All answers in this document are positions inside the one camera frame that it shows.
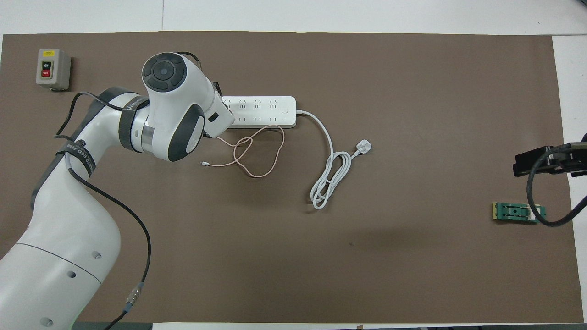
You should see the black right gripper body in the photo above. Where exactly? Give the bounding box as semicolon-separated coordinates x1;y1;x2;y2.
555;143;587;178

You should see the pink charging cable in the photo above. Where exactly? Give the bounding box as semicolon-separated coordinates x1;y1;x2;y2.
200;124;285;178

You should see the white power strip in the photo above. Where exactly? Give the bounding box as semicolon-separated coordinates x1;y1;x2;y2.
221;95;297;129

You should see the green circuit board fixture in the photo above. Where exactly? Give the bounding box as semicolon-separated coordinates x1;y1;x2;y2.
492;202;547;225

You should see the brown table mat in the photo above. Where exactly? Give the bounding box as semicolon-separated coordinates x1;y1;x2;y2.
0;30;584;324

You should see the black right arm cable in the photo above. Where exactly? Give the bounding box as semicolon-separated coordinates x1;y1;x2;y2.
526;143;587;227

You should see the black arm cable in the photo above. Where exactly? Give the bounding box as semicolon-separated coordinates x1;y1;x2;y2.
54;92;152;330
526;143;587;227

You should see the white power cord with plug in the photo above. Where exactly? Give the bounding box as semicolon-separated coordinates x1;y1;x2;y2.
296;109;373;210

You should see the grey on-off switch box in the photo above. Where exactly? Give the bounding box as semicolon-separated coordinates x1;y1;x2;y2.
36;48;72;92

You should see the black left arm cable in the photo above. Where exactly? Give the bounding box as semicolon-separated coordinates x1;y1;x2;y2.
54;92;152;330

